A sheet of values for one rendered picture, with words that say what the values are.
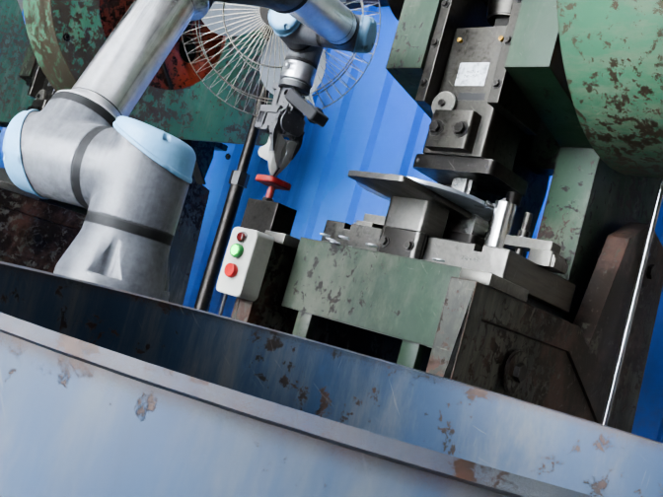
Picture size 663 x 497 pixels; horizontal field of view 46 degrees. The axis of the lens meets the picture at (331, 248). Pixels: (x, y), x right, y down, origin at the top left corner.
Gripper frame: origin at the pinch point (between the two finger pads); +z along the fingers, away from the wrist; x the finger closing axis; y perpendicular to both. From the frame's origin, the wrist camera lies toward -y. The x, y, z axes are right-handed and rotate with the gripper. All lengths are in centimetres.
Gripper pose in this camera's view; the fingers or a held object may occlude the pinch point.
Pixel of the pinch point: (276, 171)
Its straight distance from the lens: 171.7
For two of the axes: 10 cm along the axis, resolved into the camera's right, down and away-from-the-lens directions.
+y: -7.3, -1.4, 6.6
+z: -2.7, 9.6, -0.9
